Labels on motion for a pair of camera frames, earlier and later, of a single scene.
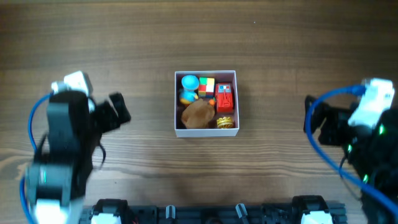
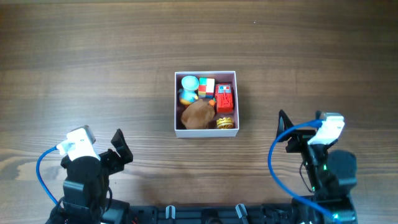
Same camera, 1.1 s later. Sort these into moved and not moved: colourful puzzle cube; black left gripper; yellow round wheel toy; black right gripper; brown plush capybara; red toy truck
Moved: black left gripper; black right gripper
Not moved: red toy truck; brown plush capybara; yellow round wheel toy; colourful puzzle cube
